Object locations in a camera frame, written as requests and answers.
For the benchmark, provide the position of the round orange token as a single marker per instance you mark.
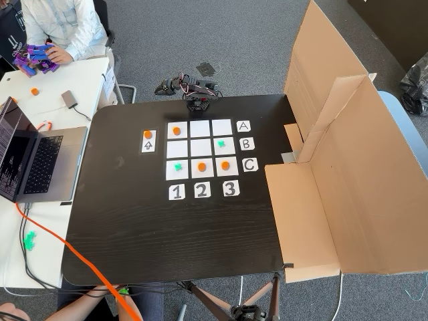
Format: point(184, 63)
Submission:
point(225, 166)
point(147, 134)
point(34, 91)
point(201, 167)
point(176, 131)

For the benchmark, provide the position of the purple leader arm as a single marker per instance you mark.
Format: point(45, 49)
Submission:
point(35, 58)

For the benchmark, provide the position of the white square paper sheet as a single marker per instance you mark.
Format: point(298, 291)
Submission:
point(210, 174)
point(177, 149)
point(185, 175)
point(200, 129)
point(234, 173)
point(184, 124)
point(230, 150)
point(222, 127)
point(200, 147)

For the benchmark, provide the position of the person's left hand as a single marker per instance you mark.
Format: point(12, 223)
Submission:
point(60, 55)

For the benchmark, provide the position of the black floor box lid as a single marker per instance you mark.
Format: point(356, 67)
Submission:
point(205, 69)

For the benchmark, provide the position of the white printed paper sheet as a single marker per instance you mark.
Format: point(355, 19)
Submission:
point(108, 82)

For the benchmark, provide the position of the paper sheet with arrow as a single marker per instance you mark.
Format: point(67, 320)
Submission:
point(148, 146)

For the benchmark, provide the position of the paper sheet letter A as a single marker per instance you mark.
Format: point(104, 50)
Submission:
point(244, 126)

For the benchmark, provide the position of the paper sheet letter B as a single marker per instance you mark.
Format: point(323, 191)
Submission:
point(246, 144)

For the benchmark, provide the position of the grey USB hub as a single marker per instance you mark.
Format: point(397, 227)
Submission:
point(69, 99)

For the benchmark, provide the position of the paper sheet number 1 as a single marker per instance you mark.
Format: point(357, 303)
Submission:
point(177, 192)

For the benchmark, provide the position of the paper sheet number 2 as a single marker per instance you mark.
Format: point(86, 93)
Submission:
point(202, 190)

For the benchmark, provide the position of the paper sheet letter C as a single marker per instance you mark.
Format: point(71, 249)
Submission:
point(250, 165)

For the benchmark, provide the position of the paper sheet number 3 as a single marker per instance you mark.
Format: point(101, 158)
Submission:
point(231, 188)

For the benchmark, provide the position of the person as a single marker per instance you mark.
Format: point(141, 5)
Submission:
point(60, 20)
point(147, 304)

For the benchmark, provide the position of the grey open laptop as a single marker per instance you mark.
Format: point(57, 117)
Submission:
point(50, 160)

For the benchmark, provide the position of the grey tape strip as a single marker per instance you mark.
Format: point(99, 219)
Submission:
point(289, 157)

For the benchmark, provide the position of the black printed bag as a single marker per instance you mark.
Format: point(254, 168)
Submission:
point(10, 26)

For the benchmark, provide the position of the green wristband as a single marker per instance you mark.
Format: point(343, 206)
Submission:
point(123, 291)

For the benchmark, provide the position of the large brown cardboard screen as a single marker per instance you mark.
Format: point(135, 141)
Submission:
point(361, 187)

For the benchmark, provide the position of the light blue furniture piece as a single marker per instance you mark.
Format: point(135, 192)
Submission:
point(398, 113)

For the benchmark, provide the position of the dark brown counter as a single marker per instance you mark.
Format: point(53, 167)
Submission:
point(394, 26)

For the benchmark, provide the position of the tripod with brown legs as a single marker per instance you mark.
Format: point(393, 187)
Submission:
point(249, 312)

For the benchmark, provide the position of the black plastic bag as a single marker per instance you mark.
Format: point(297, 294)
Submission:
point(416, 90)

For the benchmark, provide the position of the chair with metal frame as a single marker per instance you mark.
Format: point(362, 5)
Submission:
point(103, 20)

